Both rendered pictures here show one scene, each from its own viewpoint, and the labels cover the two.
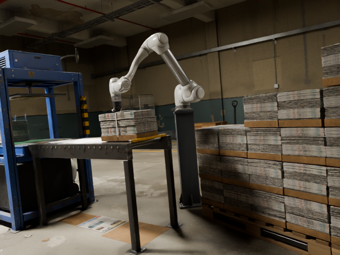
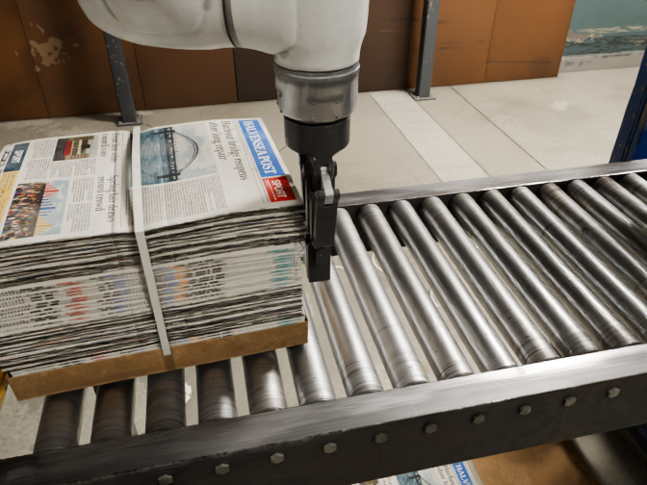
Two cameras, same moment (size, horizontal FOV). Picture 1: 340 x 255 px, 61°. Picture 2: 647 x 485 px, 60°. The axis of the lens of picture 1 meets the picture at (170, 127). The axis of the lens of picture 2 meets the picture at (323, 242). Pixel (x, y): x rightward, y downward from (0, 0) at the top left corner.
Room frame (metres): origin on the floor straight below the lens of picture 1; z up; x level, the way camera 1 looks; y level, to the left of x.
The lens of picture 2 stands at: (3.00, 0.02, 1.38)
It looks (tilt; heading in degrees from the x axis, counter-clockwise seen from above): 35 degrees down; 132
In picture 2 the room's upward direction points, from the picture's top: straight up
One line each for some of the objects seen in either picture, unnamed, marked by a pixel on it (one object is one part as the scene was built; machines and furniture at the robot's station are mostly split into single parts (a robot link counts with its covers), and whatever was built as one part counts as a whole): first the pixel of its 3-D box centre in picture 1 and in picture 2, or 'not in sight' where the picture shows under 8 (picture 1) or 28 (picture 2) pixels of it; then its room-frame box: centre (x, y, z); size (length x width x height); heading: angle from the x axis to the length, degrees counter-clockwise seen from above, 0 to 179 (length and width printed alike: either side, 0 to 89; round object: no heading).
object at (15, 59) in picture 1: (27, 66); not in sight; (3.24, 1.53, 1.65); 0.60 x 0.45 x 0.20; 145
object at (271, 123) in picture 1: (275, 121); not in sight; (2.13, -0.79, 0.86); 0.38 x 0.29 x 0.04; 125
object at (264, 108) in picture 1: (275, 110); not in sight; (2.13, -0.79, 0.95); 0.38 x 0.29 x 0.23; 125
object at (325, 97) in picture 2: (116, 98); (317, 87); (2.59, 0.46, 1.16); 0.09 x 0.09 x 0.06
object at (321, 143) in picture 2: (117, 107); (317, 148); (2.59, 0.46, 1.09); 0.08 x 0.07 x 0.09; 144
